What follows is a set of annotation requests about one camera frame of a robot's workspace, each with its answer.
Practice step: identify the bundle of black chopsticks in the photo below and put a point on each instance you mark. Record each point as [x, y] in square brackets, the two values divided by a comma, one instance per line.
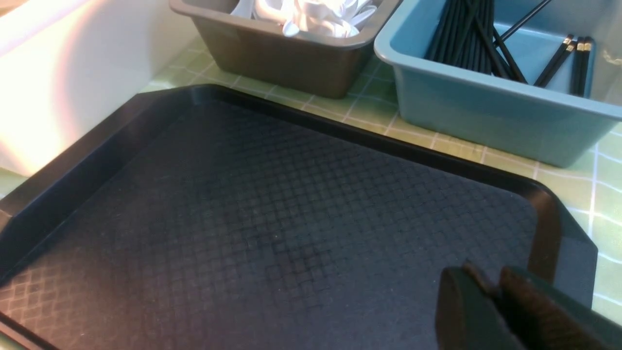
[466, 37]

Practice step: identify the large white plastic tub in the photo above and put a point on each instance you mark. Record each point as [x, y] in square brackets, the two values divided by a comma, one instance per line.
[67, 64]

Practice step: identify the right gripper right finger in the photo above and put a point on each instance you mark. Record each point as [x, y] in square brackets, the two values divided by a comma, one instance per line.
[543, 318]

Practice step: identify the grey plastic spoon bin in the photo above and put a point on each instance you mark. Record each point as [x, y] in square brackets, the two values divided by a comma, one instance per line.
[323, 66]

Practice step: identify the black plastic serving tray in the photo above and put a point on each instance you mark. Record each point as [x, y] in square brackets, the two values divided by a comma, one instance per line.
[202, 218]

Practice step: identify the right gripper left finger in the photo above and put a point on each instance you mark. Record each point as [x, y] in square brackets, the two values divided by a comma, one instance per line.
[467, 315]

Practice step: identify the pile of white soup spoons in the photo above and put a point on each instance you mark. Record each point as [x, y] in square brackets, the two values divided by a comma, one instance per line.
[328, 18]

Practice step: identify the blue plastic chopstick bin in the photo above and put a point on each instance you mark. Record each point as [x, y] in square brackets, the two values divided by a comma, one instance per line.
[545, 124]

